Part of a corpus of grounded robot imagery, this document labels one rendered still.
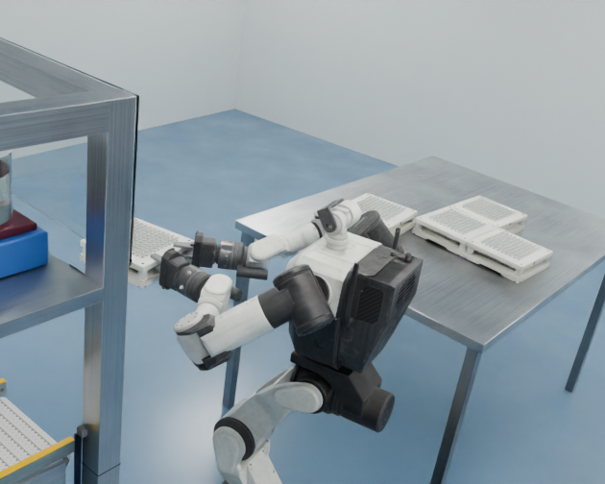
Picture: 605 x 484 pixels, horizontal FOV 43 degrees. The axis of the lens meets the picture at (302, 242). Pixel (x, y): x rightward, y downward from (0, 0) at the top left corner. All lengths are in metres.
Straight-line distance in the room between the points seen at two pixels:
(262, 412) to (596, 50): 4.31
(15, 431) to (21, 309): 0.48
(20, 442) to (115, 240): 0.57
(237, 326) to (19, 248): 0.54
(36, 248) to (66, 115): 0.34
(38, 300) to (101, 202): 0.21
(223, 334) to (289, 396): 0.41
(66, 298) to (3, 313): 0.12
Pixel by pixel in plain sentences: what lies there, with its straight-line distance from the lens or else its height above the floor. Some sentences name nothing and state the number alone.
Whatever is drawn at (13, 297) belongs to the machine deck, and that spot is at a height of 1.38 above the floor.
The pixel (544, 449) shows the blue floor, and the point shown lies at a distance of 3.69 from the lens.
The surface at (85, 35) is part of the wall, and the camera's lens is 6.16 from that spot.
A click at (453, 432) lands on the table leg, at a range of 2.72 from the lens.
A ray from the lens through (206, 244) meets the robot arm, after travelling 2.31.
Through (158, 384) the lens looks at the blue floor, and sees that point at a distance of 3.57.
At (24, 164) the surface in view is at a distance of 1.77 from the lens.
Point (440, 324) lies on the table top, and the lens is 2.55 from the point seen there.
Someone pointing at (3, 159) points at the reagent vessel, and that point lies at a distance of 1.50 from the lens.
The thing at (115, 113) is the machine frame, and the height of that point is 1.72.
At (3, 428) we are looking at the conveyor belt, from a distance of 1.89.
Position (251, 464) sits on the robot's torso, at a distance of 2.44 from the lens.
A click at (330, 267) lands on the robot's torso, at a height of 1.29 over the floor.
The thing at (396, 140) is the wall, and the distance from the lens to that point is 6.68.
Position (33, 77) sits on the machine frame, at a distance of 1.56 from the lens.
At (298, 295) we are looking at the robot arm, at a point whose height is 1.27.
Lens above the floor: 2.14
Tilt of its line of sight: 25 degrees down
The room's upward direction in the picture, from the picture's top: 9 degrees clockwise
